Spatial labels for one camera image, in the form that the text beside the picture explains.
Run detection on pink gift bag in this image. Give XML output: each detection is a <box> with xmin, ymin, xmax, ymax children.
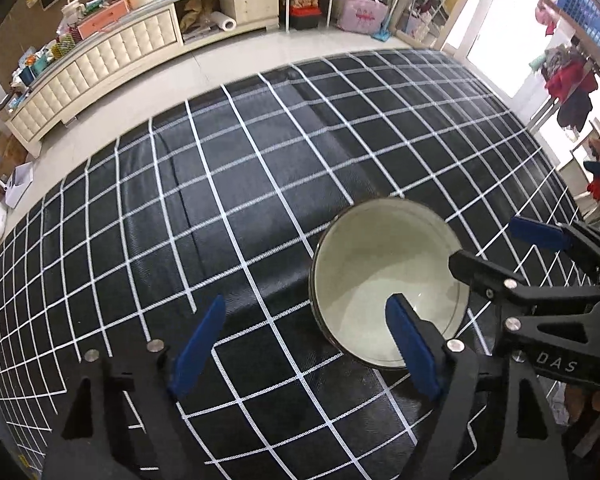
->
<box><xmin>337</xmin><ymin>0</ymin><xmax>390</xmax><ymax>36</ymax></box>

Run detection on white paper roll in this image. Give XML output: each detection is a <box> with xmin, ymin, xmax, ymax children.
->
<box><xmin>202</xmin><ymin>16</ymin><xmax>237</xmax><ymax>36</ymax></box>

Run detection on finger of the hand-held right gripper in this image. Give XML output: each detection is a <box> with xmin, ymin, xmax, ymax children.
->
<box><xmin>509</xmin><ymin>216</ymin><xmax>600</xmax><ymax>286</ymax></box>
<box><xmin>448</xmin><ymin>250</ymin><xmax>600</xmax><ymax>316</ymax></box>

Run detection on small patterned bowl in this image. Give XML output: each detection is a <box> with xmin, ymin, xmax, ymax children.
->
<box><xmin>308</xmin><ymin>198</ymin><xmax>470</xmax><ymax>370</ymax></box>

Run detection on cream drawer unit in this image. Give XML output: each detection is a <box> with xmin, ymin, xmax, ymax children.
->
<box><xmin>219</xmin><ymin>0</ymin><xmax>281</xmax><ymax>31</ymax></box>

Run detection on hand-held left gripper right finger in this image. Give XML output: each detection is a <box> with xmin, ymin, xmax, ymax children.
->
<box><xmin>385</xmin><ymin>294</ymin><xmax>573</xmax><ymax>480</ymax></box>

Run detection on cream tufted TV cabinet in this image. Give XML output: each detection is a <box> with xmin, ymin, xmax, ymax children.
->
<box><xmin>0</xmin><ymin>0</ymin><xmax>281</xmax><ymax>161</ymax></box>

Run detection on pink box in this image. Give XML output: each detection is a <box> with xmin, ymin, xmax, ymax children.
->
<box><xmin>76</xmin><ymin>0</ymin><xmax>131</xmax><ymax>40</ymax></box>

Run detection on black white checked tablecloth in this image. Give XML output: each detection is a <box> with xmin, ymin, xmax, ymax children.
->
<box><xmin>0</xmin><ymin>49</ymin><xmax>581</xmax><ymax>480</ymax></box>

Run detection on white shoe rack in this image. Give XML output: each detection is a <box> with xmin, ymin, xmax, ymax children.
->
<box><xmin>395</xmin><ymin>0</ymin><xmax>453</xmax><ymax>46</ymax></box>

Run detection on hanging clothes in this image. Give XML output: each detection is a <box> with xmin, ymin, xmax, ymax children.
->
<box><xmin>530</xmin><ymin>45</ymin><xmax>598</xmax><ymax>133</ymax></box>

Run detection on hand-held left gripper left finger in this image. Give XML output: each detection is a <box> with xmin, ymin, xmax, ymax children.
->
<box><xmin>40</xmin><ymin>294</ymin><xmax>227</xmax><ymax>480</ymax></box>

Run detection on person's right hand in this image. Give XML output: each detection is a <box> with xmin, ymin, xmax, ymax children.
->
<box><xmin>562</xmin><ymin>382</ymin><xmax>600</xmax><ymax>426</ymax></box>

